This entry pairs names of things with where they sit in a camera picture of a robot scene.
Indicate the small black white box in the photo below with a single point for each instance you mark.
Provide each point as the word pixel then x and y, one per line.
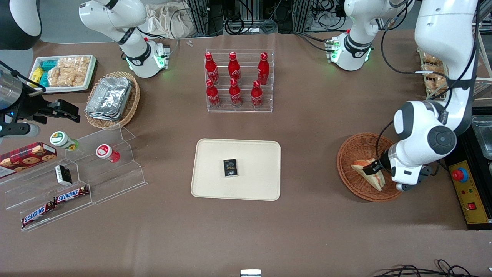
pixel 63 175

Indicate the clear acrylic bottle rack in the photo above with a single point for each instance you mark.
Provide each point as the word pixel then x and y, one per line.
pixel 248 108

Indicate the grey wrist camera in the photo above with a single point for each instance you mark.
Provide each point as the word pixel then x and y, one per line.
pixel 401 187
pixel 19 130

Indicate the clear rice cracker bag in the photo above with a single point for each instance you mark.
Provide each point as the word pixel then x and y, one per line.
pixel 57 77
pixel 77 65

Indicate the red lid snack cup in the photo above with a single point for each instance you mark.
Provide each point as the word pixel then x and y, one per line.
pixel 103 151

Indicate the brown wicker basket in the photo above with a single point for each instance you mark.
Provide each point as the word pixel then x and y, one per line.
pixel 357 188

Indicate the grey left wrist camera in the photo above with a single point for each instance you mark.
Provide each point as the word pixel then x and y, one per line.
pixel 401 187

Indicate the cream plastic tray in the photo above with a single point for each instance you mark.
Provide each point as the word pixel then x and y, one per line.
pixel 211 173

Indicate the teal snack packet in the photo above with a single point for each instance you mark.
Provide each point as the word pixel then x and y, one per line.
pixel 44 79
pixel 49 64

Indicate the red emergency stop button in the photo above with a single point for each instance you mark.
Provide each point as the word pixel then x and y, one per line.
pixel 460 175

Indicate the white box edge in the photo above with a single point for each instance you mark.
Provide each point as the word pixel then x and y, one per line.
pixel 250 273

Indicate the triangular sandwich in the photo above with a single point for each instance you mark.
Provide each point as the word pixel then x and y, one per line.
pixel 359 168

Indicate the red cola bottle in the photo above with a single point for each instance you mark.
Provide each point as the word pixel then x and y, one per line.
pixel 256 96
pixel 211 71
pixel 212 96
pixel 234 69
pixel 263 71
pixel 235 94

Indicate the white cloth bag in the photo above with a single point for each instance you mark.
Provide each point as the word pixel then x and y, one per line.
pixel 169 23

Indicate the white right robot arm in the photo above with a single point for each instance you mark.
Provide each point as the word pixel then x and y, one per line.
pixel 134 50

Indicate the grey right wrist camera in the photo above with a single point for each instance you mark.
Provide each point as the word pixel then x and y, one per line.
pixel 19 130

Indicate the yellow snack packet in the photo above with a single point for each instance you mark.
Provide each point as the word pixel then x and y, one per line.
pixel 36 75

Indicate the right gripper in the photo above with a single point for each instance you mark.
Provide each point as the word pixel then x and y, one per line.
pixel 31 107

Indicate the small black card box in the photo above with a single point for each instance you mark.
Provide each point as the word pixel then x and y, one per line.
pixel 230 168

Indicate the light wicker basket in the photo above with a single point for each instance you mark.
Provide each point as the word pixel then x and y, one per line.
pixel 132 105

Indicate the steel pan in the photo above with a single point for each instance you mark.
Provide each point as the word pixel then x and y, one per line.
pixel 484 134

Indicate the yellow emergency stop box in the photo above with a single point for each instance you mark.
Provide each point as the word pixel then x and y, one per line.
pixel 471 192

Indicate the red cookie box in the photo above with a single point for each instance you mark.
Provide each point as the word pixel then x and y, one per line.
pixel 23 156

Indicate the black appliance base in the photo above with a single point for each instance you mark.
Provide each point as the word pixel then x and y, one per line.
pixel 467 154

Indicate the green lid snack cup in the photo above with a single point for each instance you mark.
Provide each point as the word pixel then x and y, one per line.
pixel 59 138

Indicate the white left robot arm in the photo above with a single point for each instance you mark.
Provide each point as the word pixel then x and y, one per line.
pixel 359 23

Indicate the fried snack bag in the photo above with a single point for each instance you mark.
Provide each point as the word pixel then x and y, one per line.
pixel 434 82

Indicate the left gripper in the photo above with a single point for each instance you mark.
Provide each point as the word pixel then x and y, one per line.
pixel 383 159

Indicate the white rectangular snack tray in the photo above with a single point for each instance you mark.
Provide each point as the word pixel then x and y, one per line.
pixel 61 89

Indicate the clear acrylic stepped stand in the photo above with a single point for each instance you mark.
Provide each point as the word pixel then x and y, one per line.
pixel 115 184

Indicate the aluminium foil container stack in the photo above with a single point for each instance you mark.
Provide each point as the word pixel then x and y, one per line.
pixel 109 98

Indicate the snickers chocolate bar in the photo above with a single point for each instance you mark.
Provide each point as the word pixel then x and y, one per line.
pixel 69 195
pixel 36 214

